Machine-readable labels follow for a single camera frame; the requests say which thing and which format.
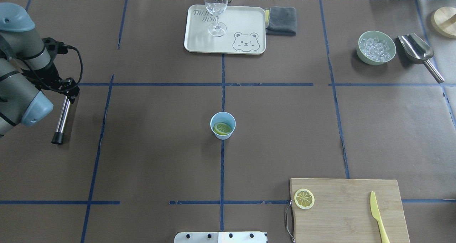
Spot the clear wine glass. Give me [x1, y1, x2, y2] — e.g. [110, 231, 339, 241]
[204, 0, 228, 37]

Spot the yellow plastic knife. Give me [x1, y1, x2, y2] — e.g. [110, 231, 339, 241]
[369, 191, 390, 243]

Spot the green bowl of ice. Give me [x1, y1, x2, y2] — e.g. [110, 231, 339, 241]
[356, 31, 397, 66]

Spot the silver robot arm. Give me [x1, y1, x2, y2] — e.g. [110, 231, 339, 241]
[0, 2, 80, 144]

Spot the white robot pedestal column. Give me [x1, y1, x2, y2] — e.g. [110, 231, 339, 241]
[174, 231, 268, 243]

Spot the dark grey folded cloth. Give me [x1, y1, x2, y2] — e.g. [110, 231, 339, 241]
[265, 6, 297, 36]

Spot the cream serving tray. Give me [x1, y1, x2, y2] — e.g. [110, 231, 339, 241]
[184, 5, 267, 55]

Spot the steel muddler black tip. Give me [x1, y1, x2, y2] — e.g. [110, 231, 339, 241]
[51, 97, 71, 145]

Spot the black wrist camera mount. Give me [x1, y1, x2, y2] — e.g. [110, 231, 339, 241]
[41, 37, 68, 63]

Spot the bamboo cutting board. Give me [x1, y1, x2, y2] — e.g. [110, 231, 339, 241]
[289, 178, 410, 243]

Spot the wooden mug tree stand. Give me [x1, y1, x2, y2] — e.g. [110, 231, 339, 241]
[431, 6, 456, 39]

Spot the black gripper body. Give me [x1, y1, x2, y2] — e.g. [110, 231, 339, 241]
[28, 63, 62, 92]

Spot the light blue cup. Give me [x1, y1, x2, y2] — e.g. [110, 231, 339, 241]
[210, 112, 236, 140]

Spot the yellow lemon slice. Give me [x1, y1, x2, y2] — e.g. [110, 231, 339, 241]
[213, 122, 233, 136]

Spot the steel ice scoop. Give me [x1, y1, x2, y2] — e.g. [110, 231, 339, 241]
[398, 33, 445, 84]

